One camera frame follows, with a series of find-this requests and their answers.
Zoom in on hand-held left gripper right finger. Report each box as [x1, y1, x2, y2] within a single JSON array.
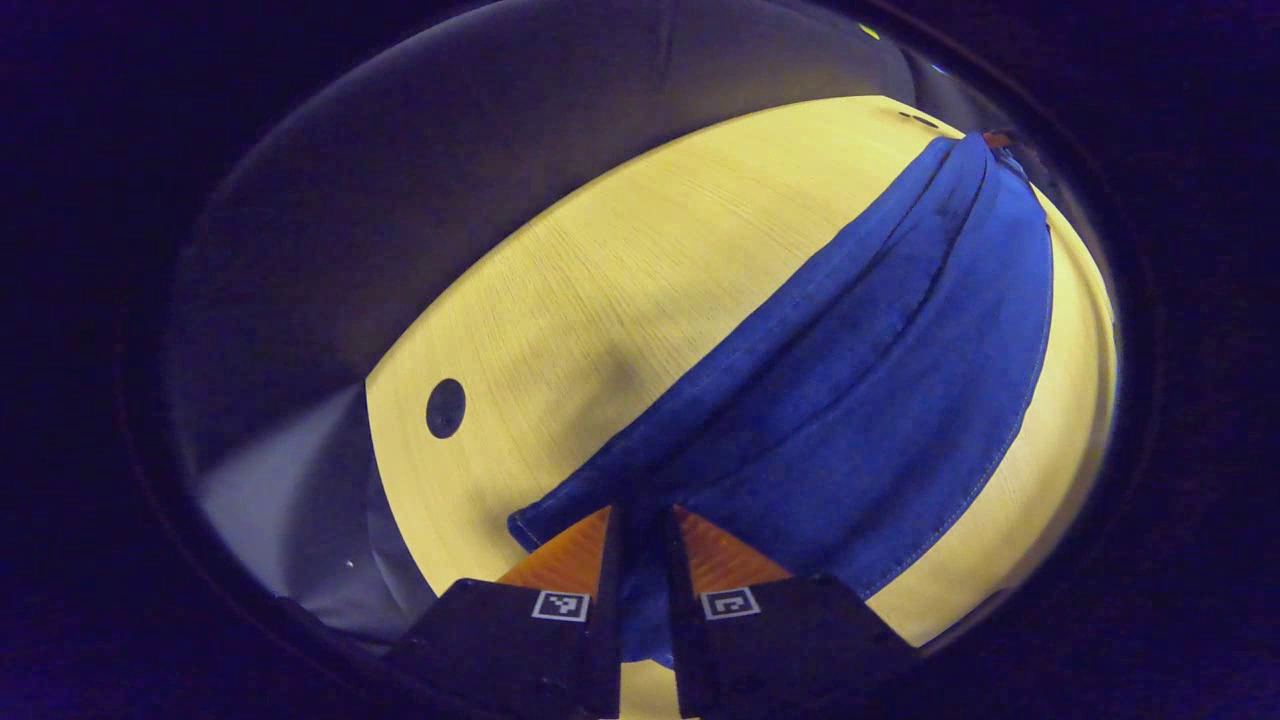
[[664, 502, 922, 720]]

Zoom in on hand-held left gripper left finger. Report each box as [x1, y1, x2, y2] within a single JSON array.
[[385, 504, 628, 720]]

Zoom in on blue denim jeans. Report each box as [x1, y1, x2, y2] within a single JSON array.
[[508, 132, 1057, 667]]

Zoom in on round black table grommet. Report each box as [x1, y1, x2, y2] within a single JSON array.
[[425, 378, 468, 440]]

